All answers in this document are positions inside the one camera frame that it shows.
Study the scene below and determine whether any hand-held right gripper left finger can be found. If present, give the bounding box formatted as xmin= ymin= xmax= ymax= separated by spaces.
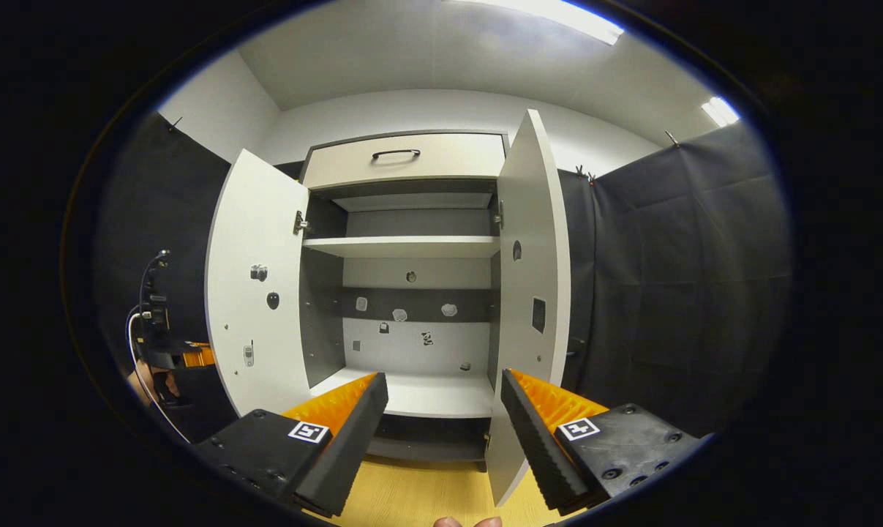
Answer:
xmin=192 ymin=372 xmax=389 ymax=519

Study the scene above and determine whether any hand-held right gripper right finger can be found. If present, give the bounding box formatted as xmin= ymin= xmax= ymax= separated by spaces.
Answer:
xmin=500 ymin=368 xmax=705 ymax=513

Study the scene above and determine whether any beige cabinet door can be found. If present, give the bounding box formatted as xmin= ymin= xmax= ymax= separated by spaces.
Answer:
xmin=485 ymin=108 xmax=572 ymax=508
xmin=205 ymin=149 xmax=315 ymax=419

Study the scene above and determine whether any grey double-door shoe cabinet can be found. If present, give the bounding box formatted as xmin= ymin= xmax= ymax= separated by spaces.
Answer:
xmin=205 ymin=108 xmax=572 ymax=508

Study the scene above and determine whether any white cabinet bottom board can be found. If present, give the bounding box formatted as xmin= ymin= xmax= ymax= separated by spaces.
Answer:
xmin=309 ymin=367 xmax=497 ymax=419

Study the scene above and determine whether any white cabinet shelf board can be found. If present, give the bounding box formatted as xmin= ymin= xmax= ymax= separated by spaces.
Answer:
xmin=301 ymin=235 xmax=502 ymax=259

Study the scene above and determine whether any beige cabinet drawer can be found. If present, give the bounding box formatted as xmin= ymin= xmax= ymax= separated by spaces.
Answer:
xmin=300 ymin=132 xmax=508 ymax=192

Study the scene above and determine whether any black backdrop cloth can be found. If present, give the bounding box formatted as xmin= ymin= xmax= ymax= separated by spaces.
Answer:
xmin=94 ymin=113 xmax=793 ymax=444

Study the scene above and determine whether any short ceiling light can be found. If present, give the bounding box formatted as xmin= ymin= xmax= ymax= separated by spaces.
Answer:
xmin=700 ymin=96 xmax=741 ymax=128

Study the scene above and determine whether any long ceiling light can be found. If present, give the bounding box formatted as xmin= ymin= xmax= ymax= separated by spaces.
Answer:
xmin=448 ymin=0 xmax=625 ymax=47

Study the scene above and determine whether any white cable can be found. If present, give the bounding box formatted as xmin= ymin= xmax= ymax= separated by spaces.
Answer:
xmin=124 ymin=310 xmax=193 ymax=445

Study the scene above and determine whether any black cable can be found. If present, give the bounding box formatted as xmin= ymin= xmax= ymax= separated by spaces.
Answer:
xmin=138 ymin=248 xmax=172 ymax=310

